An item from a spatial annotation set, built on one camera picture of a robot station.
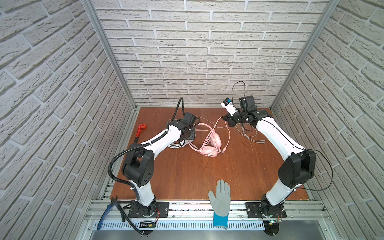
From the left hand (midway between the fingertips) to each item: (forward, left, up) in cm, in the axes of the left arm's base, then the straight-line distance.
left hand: (191, 133), depth 90 cm
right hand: (+4, -20, +12) cm, 24 cm away
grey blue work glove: (-37, -15, -11) cm, 42 cm away
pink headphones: (-11, -11, +2) cm, 16 cm away
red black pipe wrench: (+13, +37, -11) cm, 40 cm away
